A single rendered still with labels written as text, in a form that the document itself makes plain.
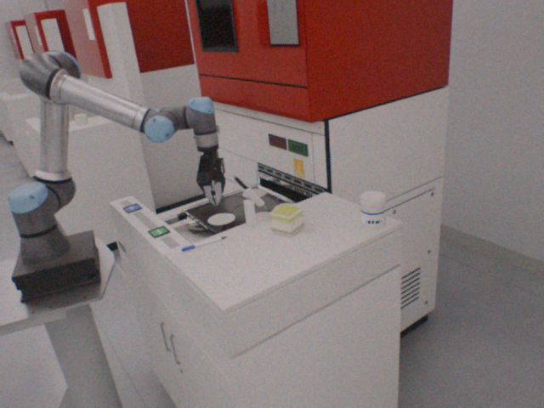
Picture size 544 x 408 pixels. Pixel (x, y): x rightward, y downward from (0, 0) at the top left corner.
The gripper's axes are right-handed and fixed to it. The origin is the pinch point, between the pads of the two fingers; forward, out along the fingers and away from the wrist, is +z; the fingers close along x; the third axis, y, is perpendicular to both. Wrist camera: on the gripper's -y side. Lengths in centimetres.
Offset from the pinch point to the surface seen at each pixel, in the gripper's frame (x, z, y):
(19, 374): 121, 99, 25
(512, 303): -137, 99, 66
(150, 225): 21.7, 3.7, -6.9
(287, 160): -24.5, -4.4, 27.9
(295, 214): -27.9, -3.5, -20.6
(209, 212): 6.1, 9.2, 13.5
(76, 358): 54, 48, -20
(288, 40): -29, -49, 14
